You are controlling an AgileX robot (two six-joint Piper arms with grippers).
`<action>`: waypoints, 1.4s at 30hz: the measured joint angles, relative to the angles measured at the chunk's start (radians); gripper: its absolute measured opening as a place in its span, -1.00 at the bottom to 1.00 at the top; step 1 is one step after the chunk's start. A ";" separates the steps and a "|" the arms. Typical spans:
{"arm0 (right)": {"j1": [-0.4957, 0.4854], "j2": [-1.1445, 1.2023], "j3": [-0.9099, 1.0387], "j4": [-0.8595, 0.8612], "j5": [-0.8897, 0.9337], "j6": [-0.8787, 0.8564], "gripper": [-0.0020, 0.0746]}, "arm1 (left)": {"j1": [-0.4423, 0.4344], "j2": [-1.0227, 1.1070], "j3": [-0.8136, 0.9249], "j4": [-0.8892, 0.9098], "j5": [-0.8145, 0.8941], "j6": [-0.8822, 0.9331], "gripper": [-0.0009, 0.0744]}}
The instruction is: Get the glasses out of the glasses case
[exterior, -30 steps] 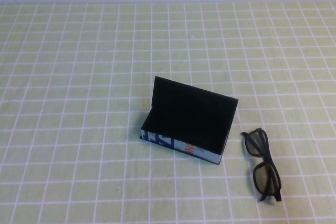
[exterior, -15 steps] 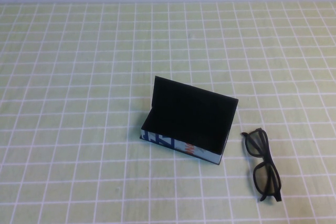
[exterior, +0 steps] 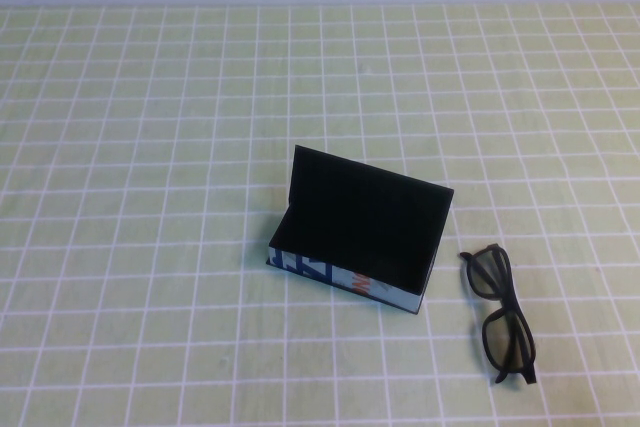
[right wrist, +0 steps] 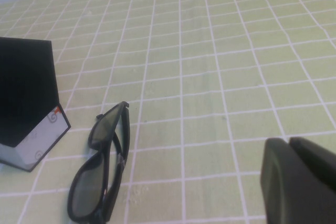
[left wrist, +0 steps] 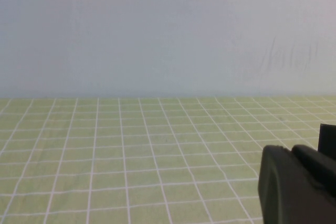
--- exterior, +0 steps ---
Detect black glasses case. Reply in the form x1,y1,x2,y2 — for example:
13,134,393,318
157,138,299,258
266,144,456,317

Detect black frame glasses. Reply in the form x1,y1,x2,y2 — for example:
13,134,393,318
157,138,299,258
458,243,541,389

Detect green white checked tablecloth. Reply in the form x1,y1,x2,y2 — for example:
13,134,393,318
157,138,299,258
0,1,640,427

